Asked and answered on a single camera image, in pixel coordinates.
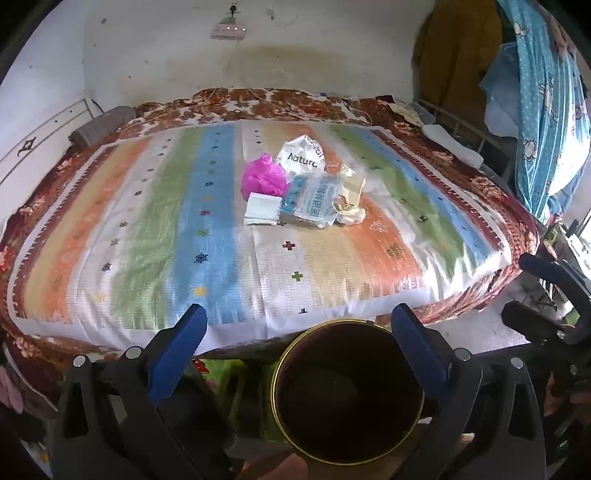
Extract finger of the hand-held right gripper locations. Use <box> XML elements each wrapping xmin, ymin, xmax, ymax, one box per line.
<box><xmin>501</xmin><ymin>300</ymin><xmax>586</xmax><ymax>347</ymax></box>
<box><xmin>519</xmin><ymin>252</ymin><xmax>591</xmax><ymax>288</ymax></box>

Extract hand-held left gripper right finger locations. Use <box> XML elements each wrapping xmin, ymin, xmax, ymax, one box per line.
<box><xmin>390</xmin><ymin>302</ymin><xmax>548</xmax><ymax>480</ymax></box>

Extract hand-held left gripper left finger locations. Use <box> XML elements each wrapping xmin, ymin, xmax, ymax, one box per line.
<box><xmin>53</xmin><ymin>303</ymin><xmax>208</xmax><ymax>480</ymax></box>

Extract dark bin with gold rim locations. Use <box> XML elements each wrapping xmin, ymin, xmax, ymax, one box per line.
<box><xmin>270</xmin><ymin>318</ymin><xmax>426</xmax><ymax>467</ymax></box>

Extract white green box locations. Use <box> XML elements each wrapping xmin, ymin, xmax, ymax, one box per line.
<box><xmin>243</xmin><ymin>192</ymin><xmax>282</xmax><ymax>227</ymax></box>

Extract beige plastic wrapper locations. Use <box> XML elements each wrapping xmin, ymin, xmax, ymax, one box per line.
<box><xmin>333</xmin><ymin>165</ymin><xmax>367</xmax><ymax>227</ymax></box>

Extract clear blue printed packet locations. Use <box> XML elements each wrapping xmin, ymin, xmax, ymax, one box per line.
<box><xmin>280</xmin><ymin>172</ymin><xmax>345</xmax><ymax>228</ymax></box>

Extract pink plastic bag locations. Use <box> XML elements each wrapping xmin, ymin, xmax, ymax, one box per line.
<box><xmin>240</xmin><ymin>154</ymin><xmax>290</xmax><ymax>200</ymax></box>

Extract white paper bag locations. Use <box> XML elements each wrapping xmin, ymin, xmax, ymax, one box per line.
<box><xmin>276</xmin><ymin>134</ymin><xmax>328</xmax><ymax>175</ymax></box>

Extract green floral cloth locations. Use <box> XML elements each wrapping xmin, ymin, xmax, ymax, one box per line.
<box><xmin>191</xmin><ymin>355</ymin><xmax>279</xmax><ymax>442</ymax></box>

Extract brown floral blanket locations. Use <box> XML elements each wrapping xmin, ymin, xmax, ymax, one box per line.
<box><xmin>0</xmin><ymin>87</ymin><xmax>542</xmax><ymax>409</ymax></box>

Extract striped colourful mat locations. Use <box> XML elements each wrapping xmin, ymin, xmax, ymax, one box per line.
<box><xmin>9</xmin><ymin>121</ymin><xmax>514</xmax><ymax>357</ymax></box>

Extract white pillow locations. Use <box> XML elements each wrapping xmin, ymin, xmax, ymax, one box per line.
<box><xmin>422</xmin><ymin>123</ymin><xmax>484</xmax><ymax>168</ymax></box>

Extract blue printed hanging cloth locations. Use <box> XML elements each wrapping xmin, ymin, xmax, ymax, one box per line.
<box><xmin>495</xmin><ymin>0</ymin><xmax>591</xmax><ymax>228</ymax></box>

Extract pink cloth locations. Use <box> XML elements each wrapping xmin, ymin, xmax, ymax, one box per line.
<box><xmin>0</xmin><ymin>364</ymin><xmax>27</xmax><ymax>415</ymax></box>

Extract light blue denim garment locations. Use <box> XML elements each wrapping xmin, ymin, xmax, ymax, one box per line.
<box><xmin>479</xmin><ymin>43</ymin><xmax>526</xmax><ymax>139</ymax></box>

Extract cream folded cloth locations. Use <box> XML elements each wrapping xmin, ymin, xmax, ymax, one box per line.
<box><xmin>387</xmin><ymin>102</ymin><xmax>422</xmax><ymax>126</ymax></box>

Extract mustard brown hanging garment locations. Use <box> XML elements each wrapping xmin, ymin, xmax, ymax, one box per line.
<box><xmin>412</xmin><ymin>0</ymin><xmax>505</xmax><ymax>136</ymax></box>

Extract grey rolled cloth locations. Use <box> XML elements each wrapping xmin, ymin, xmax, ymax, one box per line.
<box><xmin>69</xmin><ymin>106</ymin><xmax>137</xmax><ymax>150</ymax></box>

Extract white bed headboard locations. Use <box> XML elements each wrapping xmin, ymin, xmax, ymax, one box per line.
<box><xmin>0</xmin><ymin>97</ymin><xmax>105</xmax><ymax>186</ymax></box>

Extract white power strip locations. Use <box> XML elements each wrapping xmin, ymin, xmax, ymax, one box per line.
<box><xmin>211</xmin><ymin>21</ymin><xmax>247</xmax><ymax>41</ymax></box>

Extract metal bed rail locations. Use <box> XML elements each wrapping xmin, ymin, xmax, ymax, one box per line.
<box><xmin>417</xmin><ymin>98</ymin><xmax>513</xmax><ymax>186</ymax></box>

